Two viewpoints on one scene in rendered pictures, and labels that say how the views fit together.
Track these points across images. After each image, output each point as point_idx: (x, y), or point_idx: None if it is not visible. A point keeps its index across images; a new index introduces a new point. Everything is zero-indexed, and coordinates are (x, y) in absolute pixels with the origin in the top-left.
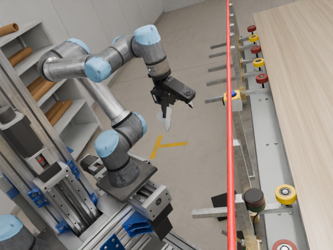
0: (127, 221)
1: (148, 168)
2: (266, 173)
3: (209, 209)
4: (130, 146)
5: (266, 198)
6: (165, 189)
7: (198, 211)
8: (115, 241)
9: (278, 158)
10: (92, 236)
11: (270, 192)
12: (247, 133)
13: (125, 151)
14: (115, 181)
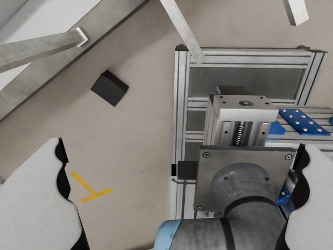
0: (277, 131)
1: (209, 160)
2: (58, 28)
3: (185, 37)
4: (226, 221)
5: (96, 3)
6: (223, 106)
7: (195, 53)
8: (299, 126)
9: (22, 28)
10: (332, 153)
11: (83, 4)
12: (13, 93)
13: (245, 221)
14: (273, 189)
